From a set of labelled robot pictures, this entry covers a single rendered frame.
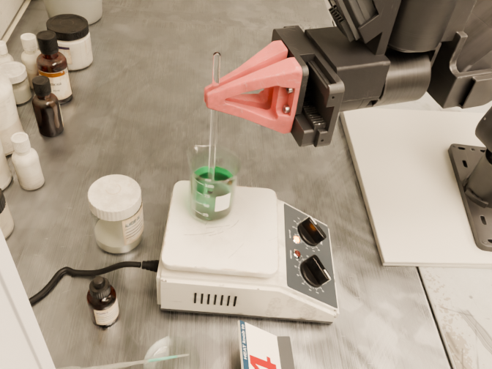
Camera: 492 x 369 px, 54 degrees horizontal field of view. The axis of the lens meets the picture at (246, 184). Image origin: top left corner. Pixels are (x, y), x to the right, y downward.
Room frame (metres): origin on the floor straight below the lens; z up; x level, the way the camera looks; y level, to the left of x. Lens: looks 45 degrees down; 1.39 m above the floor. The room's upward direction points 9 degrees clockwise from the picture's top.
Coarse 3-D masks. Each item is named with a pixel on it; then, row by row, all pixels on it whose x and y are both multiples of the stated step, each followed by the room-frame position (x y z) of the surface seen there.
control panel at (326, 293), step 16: (288, 208) 0.40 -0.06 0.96; (288, 224) 0.37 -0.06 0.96; (320, 224) 0.40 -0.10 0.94; (288, 240) 0.35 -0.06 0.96; (288, 256) 0.32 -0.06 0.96; (304, 256) 0.34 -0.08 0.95; (320, 256) 0.35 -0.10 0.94; (288, 272) 0.30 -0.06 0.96; (304, 288) 0.29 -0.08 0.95; (320, 288) 0.30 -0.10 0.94; (336, 304) 0.30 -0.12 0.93
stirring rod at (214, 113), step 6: (216, 54) 0.34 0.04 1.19; (216, 60) 0.34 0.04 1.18; (216, 66) 0.34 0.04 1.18; (216, 72) 0.34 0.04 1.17; (216, 78) 0.34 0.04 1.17; (216, 84) 0.34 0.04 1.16; (216, 114) 0.34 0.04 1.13; (216, 120) 0.34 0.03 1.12; (210, 126) 0.34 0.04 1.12; (216, 126) 0.34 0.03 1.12; (210, 132) 0.34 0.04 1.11; (216, 132) 0.34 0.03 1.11; (210, 138) 0.34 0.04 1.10; (210, 144) 0.34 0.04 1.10; (210, 150) 0.34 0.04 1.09; (210, 156) 0.34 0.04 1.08; (210, 162) 0.34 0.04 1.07; (210, 168) 0.34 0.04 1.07
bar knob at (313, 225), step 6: (306, 222) 0.38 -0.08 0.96; (312, 222) 0.38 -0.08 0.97; (300, 228) 0.37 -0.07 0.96; (306, 228) 0.37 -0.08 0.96; (312, 228) 0.37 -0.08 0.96; (318, 228) 0.37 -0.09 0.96; (300, 234) 0.36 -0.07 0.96; (306, 234) 0.37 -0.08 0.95; (312, 234) 0.37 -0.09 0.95; (318, 234) 0.37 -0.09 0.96; (324, 234) 0.37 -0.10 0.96; (306, 240) 0.36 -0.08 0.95; (312, 240) 0.36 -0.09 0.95; (318, 240) 0.36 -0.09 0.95
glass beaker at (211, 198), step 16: (192, 160) 0.36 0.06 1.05; (208, 160) 0.38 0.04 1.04; (224, 160) 0.38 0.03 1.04; (240, 160) 0.36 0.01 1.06; (192, 176) 0.34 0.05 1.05; (208, 176) 0.33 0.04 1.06; (224, 176) 0.33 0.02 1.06; (192, 192) 0.34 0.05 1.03; (208, 192) 0.33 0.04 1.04; (224, 192) 0.33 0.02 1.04; (192, 208) 0.34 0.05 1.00; (208, 208) 0.33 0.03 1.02; (224, 208) 0.34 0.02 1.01; (208, 224) 0.33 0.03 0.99
